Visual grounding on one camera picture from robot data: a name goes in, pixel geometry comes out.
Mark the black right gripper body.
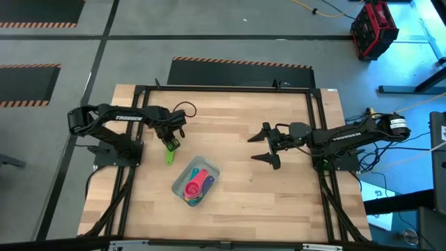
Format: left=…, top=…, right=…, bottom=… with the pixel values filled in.
left=263, top=121, right=313, bottom=171

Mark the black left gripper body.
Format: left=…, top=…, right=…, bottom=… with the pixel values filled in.
left=153, top=108, right=187, bottom=141

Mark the green measuring cup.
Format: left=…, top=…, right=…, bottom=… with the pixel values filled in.
left=165, top=139, right=180, bottom=167

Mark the teal measuring cup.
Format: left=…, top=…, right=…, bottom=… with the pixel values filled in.
left=183, top=167, right=206, bottom=206

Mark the red measuring cup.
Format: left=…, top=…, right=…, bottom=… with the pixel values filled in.
left=185, top=169, right=209, bottom=199

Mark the blue measuring cup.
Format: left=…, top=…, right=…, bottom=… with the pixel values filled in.
left=201, top=175, right=215, bottom=193

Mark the large black hazard-striped floor mat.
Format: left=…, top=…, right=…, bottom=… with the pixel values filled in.
left=167, top=56, right=316, bottom=89

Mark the black desk foot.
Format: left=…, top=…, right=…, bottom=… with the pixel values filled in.
left=378, top=66, right=446, bottom=95

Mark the red and black toolbox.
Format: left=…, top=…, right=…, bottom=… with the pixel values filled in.
left=350, top=0, right=400, bottom=62

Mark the black cabinet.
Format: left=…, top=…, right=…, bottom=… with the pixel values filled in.
left=429, top=111, right=446, bottom=213

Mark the round metal can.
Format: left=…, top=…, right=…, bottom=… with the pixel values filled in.
left=403, top=229, right=419, bottom=245

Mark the black left wrist cable loop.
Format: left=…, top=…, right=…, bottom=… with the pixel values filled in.
left=173, top=100, right=197, bottom=119

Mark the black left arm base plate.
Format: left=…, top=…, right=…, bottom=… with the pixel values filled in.
left=93, top=139, right=144, bottom=167

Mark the black aluminium table frame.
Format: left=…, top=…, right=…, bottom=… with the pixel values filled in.
left=83, top=78, right=372, bottom=245

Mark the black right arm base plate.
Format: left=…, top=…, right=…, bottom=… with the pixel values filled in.
left=310, top=149, right=361, bottom=172

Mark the black cable bundle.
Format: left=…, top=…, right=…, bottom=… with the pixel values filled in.
left=344, top=113, right=433, bottom=175

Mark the white cable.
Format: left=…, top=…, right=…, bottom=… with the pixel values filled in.
left=376, top=141, right=446, bottom=172

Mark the yellow floor cable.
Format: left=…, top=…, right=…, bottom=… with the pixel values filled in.
left=291, top=0, right=365, bottom=18

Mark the black overhead mount bar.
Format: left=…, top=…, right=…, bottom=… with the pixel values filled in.
left=0, top=236, right=446, bottom=251

